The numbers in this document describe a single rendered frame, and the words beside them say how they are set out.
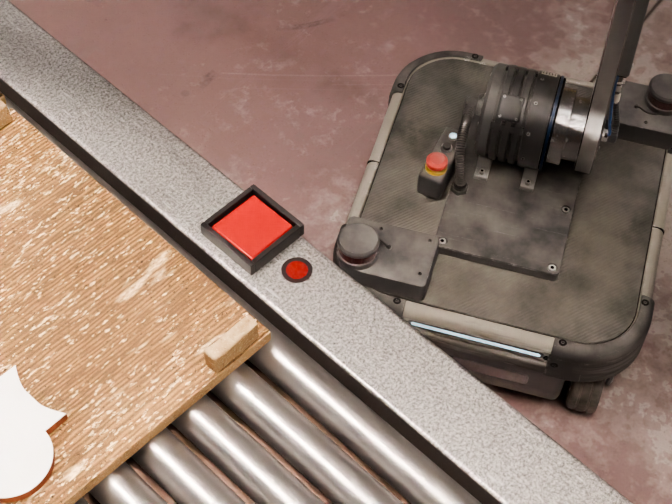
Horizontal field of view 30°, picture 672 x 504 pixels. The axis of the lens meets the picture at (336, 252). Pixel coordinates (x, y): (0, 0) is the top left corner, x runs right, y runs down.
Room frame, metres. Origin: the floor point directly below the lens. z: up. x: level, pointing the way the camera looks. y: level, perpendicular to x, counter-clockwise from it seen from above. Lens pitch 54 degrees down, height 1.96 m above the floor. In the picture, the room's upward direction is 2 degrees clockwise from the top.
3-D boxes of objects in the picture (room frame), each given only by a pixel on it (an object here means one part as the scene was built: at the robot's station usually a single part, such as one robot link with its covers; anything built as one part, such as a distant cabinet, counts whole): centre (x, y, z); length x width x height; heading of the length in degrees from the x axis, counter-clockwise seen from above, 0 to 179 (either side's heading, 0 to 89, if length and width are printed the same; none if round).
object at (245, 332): (0.62, 0.10, 0.95); 0.06 x 0.02 x 0.03; 137
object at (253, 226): (0.78, 0.09, 0.92); 0.06 x 0.06 x 0.01; 47
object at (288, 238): (0.78, 0.09, 0.92); 0.08 x 0.08 x 0.02; 47
